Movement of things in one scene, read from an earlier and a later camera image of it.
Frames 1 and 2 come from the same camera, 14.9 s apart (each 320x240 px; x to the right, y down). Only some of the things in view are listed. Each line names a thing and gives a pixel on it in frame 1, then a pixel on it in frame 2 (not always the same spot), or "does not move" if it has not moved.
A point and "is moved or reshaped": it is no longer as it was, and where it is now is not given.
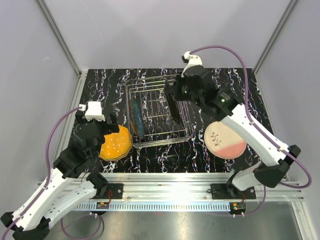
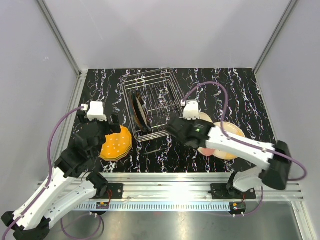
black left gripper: (113, 127) does not move
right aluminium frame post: (286, 14) does not move
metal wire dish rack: (153, 117) is moved or reshaped
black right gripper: (179, 80) → (185, 120)
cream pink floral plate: (223, 142) is moved or reshaped
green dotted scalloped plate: (118, 157) does not move
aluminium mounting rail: (196, 186) does not move
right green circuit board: (237, 208) does not move
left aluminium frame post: (59, 38) does not move
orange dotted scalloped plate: (116, 144) does not move
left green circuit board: (102, 205) does not move
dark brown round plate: (173, 106) → (140, 111)
